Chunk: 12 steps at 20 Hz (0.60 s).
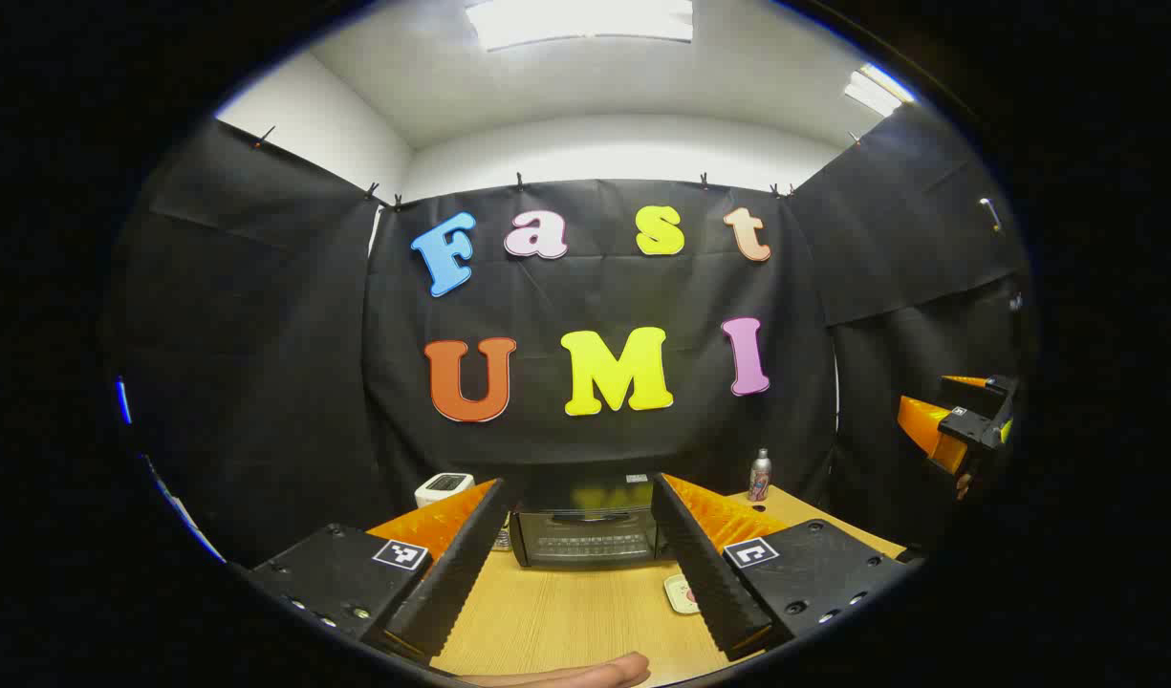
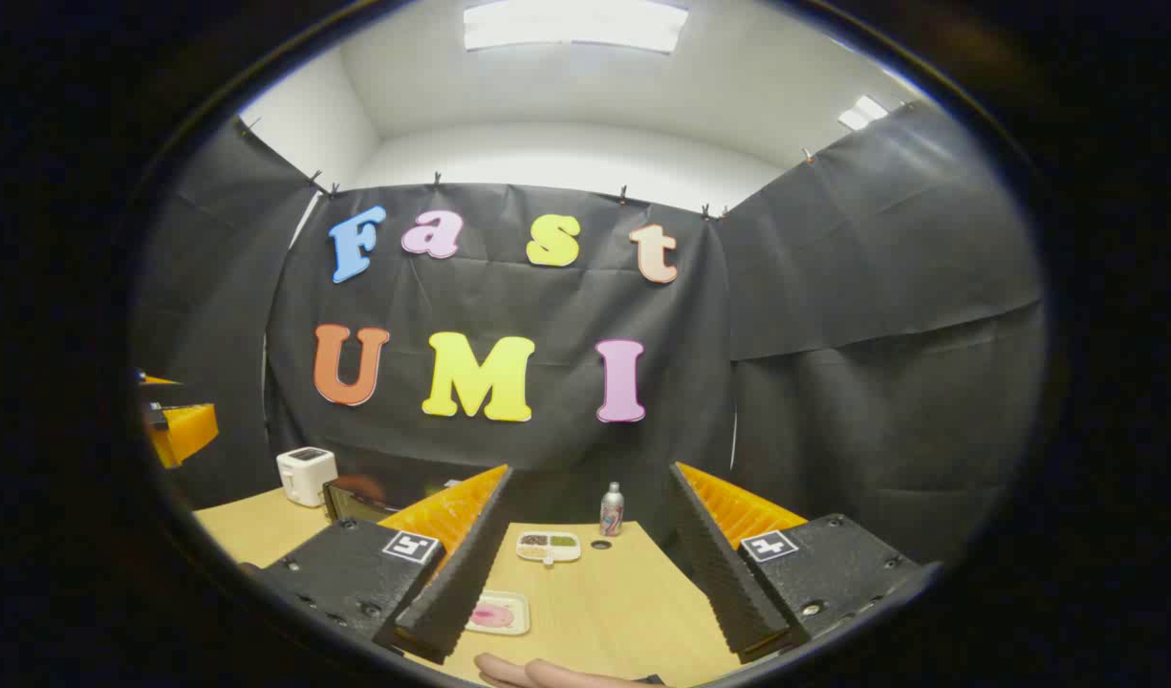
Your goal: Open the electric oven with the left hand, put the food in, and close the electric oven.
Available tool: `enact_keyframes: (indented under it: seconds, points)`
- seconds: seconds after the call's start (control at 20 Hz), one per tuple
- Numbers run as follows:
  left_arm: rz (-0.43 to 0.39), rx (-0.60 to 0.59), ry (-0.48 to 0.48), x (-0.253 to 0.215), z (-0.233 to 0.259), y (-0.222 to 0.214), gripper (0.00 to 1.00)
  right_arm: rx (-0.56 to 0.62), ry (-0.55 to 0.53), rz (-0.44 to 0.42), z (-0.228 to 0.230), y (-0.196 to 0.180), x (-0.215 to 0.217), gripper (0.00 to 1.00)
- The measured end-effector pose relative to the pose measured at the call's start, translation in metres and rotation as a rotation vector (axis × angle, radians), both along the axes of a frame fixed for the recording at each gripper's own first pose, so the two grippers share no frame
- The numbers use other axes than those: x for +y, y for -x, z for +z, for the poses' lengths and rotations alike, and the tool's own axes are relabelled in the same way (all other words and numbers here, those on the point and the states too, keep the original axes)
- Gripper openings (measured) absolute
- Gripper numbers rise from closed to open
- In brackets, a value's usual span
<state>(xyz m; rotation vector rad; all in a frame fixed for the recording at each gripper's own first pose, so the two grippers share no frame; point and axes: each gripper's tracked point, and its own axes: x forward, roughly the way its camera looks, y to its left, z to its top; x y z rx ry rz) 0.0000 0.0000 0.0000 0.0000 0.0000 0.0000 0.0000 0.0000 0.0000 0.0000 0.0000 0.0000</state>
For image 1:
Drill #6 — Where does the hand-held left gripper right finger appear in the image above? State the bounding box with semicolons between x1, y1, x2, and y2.
650;472;906;662

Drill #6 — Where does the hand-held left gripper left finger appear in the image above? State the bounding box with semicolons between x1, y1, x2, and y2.
246;478;524;665

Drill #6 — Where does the cream square plate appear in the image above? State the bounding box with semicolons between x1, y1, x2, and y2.
663;573;703;615

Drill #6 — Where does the black electric oven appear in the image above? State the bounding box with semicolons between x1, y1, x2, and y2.
507;466;680;571

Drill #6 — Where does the white toaster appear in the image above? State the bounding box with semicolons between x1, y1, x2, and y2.
415;472;476;509

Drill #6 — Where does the small ceiling light panel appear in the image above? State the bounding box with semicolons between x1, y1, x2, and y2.
843;63;916;118

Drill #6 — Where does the black backdrop cloth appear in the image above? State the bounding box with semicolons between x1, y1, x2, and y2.
107;100;1035;570

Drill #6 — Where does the large ceiling light panel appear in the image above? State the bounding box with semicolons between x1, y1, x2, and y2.
466;0;694;52

